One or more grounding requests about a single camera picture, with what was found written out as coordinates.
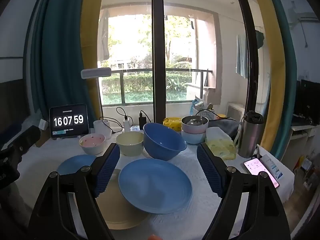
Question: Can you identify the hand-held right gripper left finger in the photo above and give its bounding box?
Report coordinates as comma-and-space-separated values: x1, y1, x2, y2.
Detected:
27, 143, 121, 240

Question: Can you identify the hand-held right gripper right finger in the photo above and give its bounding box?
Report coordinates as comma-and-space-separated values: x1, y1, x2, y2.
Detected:
197, 142, 292, 240

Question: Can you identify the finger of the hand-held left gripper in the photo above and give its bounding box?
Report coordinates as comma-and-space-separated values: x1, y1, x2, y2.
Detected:
5, 125, 41, 155

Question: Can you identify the cream bowl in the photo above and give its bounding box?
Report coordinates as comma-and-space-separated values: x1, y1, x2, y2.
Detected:
116, 131, 145, 157

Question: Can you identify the pink strawberry bowl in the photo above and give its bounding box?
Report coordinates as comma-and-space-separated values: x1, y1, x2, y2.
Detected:
79, 133, 106, 155

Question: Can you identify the small blue plate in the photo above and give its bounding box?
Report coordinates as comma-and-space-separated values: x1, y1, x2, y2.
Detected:
57, 154, 97, 176

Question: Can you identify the cream plate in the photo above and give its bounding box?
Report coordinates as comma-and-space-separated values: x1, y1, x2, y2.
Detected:
96, 169, 152, 230

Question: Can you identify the large blue plate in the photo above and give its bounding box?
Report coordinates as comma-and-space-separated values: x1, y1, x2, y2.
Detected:
118, 158, 193, 215

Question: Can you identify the large blue bowl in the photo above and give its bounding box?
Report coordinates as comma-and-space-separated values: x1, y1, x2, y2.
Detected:
143, 122, 187, 161

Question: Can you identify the cardboard box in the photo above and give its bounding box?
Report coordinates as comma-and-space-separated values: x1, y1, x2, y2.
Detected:
34, 129, 52, 147

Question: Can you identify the yellow tissue pack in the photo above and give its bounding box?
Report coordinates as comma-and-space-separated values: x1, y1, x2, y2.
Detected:
205, 127, 237, 160

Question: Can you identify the white textured tablecloth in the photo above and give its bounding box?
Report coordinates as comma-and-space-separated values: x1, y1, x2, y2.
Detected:
21, 130, 295, 240

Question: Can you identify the light blue bowl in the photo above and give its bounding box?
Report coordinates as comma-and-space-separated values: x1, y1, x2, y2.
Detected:
181, 128, 207, 145

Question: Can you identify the white cup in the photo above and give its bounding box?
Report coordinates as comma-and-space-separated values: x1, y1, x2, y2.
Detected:
94, 119, 112, 140

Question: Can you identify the grey cloth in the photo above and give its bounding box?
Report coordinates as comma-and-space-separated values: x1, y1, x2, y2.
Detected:
209, 118, 242, 140

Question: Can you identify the tablet clock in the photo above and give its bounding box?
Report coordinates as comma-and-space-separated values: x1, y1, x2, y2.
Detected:
49, 103, 90, 139

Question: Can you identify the smartphone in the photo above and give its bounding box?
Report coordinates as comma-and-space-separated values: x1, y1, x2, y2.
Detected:
244, 157, 280, 189

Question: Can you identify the pink steel bowl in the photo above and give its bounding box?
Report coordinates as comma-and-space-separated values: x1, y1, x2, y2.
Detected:
181, 115, 209, 133

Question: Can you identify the steel thermos bottle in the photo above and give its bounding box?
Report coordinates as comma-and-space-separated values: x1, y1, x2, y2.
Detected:
238, 110, 264, 158

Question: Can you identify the white plastic basket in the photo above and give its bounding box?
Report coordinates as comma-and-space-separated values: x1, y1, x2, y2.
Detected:
192, 109, 216, 120

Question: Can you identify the yellow packet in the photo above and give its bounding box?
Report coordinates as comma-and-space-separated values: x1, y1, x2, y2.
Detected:
163, 117, 182, 132

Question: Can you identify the white tube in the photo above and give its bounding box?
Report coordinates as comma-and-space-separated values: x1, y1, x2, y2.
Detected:
260, 154, 284, 180

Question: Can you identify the white appliance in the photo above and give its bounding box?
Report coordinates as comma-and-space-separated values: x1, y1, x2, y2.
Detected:
226, 102, 247, 120

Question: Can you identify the blue and white carton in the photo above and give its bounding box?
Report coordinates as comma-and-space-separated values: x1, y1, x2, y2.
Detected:
192, 99, 206, 110

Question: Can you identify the black balcony railing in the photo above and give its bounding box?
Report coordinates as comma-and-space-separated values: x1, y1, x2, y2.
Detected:
101, 69, 213, 105

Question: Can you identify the teal curtain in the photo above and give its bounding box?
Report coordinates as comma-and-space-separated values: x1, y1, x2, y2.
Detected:
264, 0, 298, 158
30, 0, 100, 122

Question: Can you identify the white side desk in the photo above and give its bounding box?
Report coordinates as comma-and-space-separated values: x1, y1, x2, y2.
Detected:
290, 124, 320, 160

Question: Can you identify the hanging light blue cloth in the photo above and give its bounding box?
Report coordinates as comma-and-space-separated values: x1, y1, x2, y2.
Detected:
236, 34, 249, 79

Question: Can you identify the black monitor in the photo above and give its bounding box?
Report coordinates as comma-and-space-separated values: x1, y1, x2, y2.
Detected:
294, 79, 320, 125

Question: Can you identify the yellow curtain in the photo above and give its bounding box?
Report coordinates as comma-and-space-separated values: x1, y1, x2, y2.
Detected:
246, 0, 287, 153
79, 0, 107, 123

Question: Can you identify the hanging white shirt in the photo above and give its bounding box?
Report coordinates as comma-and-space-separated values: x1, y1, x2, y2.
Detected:
97, 7, 110, 62

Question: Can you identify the hanging teal garment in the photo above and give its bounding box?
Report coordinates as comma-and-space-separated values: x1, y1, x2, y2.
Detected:
255, 29, 265, 48

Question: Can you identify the black door frame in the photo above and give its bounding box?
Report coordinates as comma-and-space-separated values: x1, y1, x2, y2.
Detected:
235, 0, 260, 135
152, 0, 166, 124

